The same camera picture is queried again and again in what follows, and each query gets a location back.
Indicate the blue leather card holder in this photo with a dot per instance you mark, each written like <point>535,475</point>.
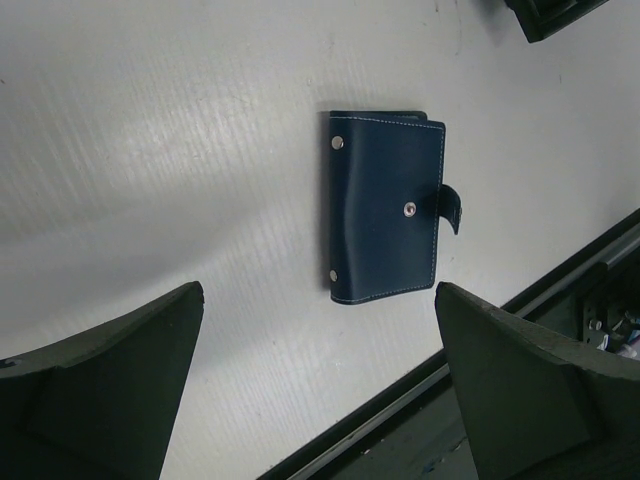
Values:
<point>387,196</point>

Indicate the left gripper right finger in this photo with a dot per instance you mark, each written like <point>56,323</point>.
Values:
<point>534,403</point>

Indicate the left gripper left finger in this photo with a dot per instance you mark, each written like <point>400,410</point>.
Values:
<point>101,404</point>

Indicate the black card tray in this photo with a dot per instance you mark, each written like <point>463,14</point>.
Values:
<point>539,19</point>

